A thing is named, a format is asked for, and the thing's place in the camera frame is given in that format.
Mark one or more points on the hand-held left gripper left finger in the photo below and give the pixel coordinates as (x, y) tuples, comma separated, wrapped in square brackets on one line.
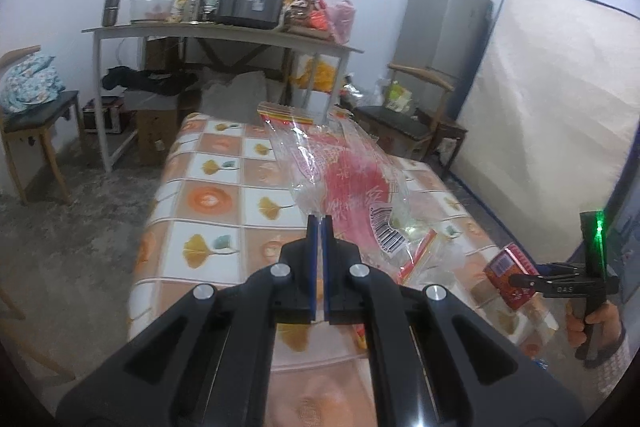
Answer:
[(312, 257)]

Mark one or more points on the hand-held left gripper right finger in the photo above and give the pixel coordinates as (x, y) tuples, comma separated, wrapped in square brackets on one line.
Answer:
[(327, 257)]

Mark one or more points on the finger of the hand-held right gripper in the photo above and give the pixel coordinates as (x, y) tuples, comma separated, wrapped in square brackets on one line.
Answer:
[(562, 268), (555, 288)]

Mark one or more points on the red snack packet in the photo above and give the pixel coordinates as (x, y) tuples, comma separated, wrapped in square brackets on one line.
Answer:
[(505, 279)]

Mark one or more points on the clear red-printed plastic bag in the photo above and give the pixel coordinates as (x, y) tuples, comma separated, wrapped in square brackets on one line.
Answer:
[(350, 177)]

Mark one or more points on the person's right hand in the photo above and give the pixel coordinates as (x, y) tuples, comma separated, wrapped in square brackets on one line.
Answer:
[(610, 324)]

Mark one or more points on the clear zip bag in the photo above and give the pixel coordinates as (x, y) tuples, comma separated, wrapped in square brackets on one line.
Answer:
[(435, 257)]

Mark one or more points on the table with patterned cloth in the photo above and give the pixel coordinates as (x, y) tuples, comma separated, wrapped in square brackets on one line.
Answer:
[(210, 202)]

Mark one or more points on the upright mattress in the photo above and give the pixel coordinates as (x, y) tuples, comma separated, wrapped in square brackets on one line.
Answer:
[(550, 107)]

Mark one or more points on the wooden armchair with black seat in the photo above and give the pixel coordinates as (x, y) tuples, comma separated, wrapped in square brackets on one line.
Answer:
[(395, 117)]

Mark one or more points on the dark wooden stool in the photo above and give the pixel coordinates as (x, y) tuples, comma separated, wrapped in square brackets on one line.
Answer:
[(450, 134)]

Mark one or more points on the white sack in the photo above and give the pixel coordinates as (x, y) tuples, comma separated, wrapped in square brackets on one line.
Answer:
[(240, 99)]

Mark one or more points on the green-white packet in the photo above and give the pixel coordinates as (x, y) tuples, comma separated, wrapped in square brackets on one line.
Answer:
[(399, 96)]

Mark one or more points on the orange plastic bag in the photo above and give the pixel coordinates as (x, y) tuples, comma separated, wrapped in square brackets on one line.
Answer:
[(317, 74)]

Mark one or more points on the cardboard box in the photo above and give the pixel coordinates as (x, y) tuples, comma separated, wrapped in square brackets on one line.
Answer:
[(157, 134)]

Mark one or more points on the pink plastic bag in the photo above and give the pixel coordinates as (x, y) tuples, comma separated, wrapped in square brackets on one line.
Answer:
[(342, 22)]

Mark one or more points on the black cloth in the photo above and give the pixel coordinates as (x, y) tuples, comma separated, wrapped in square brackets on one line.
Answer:
[(145, 82)]

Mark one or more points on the pile of snack packets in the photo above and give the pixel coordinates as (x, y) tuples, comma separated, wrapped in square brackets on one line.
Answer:
[(300, 9)]

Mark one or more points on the white-framed desk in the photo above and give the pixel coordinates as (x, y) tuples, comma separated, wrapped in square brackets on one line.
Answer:
[(200, 32)]

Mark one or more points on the grey refrigerator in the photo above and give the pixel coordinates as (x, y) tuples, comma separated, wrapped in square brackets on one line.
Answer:
[(440, 27)]

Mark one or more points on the grey rice cooker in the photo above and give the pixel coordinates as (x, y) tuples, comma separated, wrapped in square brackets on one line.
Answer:
[(247, 4)]

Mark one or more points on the steel cup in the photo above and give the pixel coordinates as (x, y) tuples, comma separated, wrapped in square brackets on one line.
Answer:
[(197, 4)]

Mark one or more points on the glass bowl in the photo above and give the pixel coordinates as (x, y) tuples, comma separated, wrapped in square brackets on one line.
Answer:
[(150, 9)]

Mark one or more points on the wooden chair with dark seat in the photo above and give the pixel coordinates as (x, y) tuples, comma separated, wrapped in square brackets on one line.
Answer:
[(45, 107)]

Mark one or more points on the metal water bottle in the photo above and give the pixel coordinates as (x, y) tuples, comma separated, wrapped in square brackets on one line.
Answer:
[(112, 9)]

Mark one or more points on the floral cloth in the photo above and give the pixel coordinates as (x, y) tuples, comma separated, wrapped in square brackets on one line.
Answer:
[(27, 82)]

